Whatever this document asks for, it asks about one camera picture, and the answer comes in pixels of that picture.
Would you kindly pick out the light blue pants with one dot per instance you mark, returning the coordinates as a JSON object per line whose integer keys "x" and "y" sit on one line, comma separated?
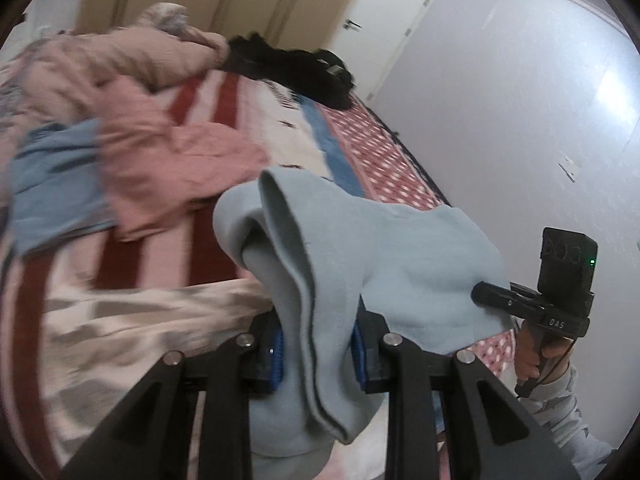
{"x": 400, "y": 270}

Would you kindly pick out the black clothes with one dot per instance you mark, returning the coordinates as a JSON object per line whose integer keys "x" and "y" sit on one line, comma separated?
{"x": 300, "y": 70}

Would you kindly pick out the beige wooden wardrobe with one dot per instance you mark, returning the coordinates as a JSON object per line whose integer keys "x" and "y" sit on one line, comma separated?
{"x": 240, "y": 0}

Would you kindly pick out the blue cloth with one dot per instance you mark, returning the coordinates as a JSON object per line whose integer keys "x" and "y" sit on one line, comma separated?
{"x": 60, "y": 185}

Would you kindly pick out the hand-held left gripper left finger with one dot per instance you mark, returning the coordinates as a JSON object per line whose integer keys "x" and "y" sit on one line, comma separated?
{"x": 277, "y": 360}

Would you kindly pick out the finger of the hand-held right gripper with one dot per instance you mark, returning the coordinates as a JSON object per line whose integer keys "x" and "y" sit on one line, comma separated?
{"x": 495, "y": 296}

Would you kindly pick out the person's right forearm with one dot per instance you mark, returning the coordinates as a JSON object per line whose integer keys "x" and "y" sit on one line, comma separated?
{"x": 570, "y": 420}

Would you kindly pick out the pink duvet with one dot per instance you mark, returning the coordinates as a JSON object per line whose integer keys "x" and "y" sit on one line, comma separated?
{"x": 150, "y": 170}

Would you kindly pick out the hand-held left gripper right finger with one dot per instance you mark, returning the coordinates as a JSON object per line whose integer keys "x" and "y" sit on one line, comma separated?
{"x": 357, "y": 355}

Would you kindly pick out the person's right hand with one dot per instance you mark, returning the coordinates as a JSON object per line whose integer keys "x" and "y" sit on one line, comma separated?
{"x": 550, "y": 360}

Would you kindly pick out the white door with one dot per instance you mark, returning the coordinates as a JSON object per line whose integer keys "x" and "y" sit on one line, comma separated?
{"x": 385, "y": 20}

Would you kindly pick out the white wall socket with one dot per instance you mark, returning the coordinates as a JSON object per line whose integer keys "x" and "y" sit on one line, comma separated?
{"x": 569, "y": 167}

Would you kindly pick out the dotted striped printed blanket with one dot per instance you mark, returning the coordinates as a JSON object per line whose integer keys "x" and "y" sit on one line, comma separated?
{"x": 125, "y": 320}

